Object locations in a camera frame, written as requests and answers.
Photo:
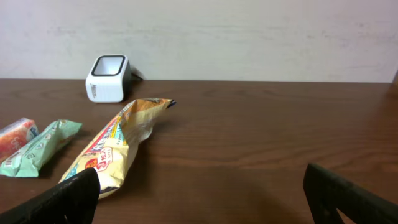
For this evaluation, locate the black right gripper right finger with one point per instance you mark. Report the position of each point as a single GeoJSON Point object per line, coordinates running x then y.
{"type": "Point", "coordinates": [328, 194]}

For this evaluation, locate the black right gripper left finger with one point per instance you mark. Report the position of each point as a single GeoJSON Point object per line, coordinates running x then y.
{"type": "Point", "coordinates": [72, 201]}

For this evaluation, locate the yellow snack bag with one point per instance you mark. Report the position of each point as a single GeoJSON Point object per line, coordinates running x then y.
{"type": "Point", "coordinates": [113, 150]}

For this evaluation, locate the teal snack packet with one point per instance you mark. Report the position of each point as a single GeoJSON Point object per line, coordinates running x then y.
{"type": "Point", "coordinates": [27, 161]}

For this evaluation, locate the orange snack packet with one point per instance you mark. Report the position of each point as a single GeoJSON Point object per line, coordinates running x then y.
{"type": "Point", "coordinates": [17, 135]}

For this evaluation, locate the white barcode scanner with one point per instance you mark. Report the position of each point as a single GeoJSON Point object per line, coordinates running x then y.
{"type": "Point", "coordinates": [109, 80]}

